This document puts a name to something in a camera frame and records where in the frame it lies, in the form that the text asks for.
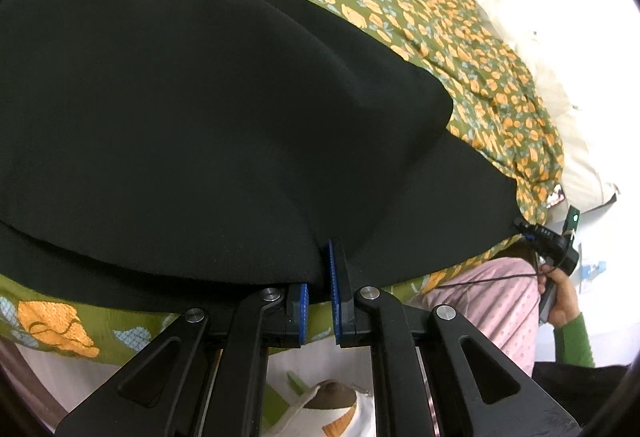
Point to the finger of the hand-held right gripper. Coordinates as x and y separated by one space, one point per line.
525 227

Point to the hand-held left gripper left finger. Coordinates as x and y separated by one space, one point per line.
300 312

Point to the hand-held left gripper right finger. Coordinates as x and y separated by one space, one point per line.
334 287

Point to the black pants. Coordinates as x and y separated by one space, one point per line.
200 117

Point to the person's right forearm green sleeve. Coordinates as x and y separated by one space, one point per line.
575 342

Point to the person's right hand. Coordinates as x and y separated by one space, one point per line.
567 299

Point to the person's right leg pink pajamas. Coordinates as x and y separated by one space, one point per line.
485 302

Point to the white brown slipper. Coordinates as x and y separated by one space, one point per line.
325 409

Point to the cream pillow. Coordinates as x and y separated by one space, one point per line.
550 92

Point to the green orange floral blanket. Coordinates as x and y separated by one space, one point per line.
425 17

